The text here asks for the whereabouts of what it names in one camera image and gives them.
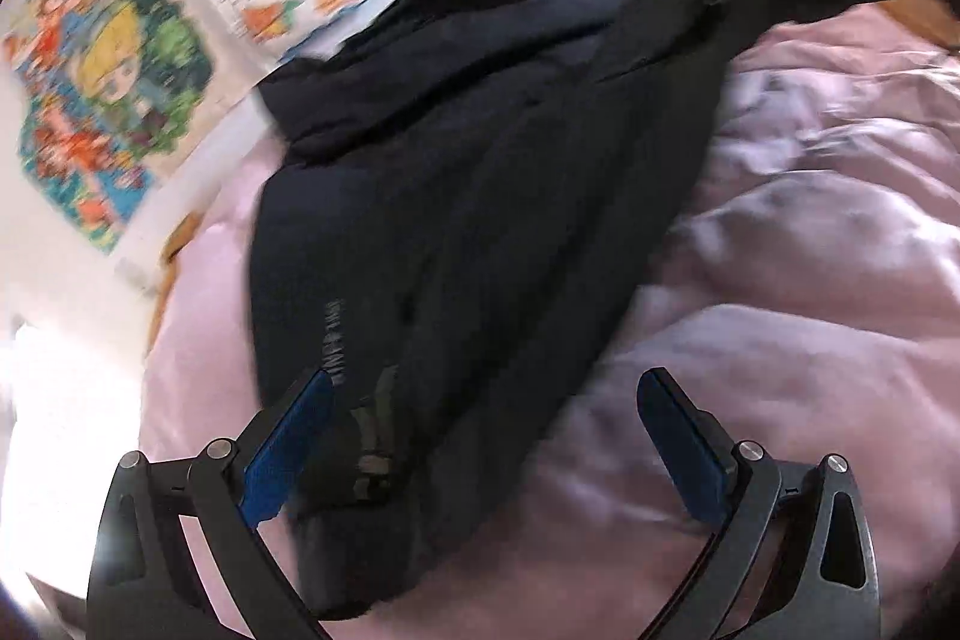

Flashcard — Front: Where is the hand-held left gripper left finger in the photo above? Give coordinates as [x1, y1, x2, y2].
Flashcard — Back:
[86, 367, 335, 640]

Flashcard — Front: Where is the wooden bed frame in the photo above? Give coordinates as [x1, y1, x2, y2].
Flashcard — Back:
[146, 209, 203, 341]

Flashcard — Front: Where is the group of colourful wall drawings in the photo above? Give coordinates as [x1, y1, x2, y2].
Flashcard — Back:
[0, 0, 623, 259]

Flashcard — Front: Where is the black padded jacket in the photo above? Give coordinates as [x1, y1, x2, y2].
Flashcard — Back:
[247, 0, 897, 620]

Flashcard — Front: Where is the bright window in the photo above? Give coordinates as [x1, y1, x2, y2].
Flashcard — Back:
[0, 302, 162, 611]

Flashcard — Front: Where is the pink blanket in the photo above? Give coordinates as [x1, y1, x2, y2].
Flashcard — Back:
[139, 0, 960, 640]

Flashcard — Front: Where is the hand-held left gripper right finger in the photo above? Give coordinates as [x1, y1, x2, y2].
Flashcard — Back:
[636, 367, 882, 640]

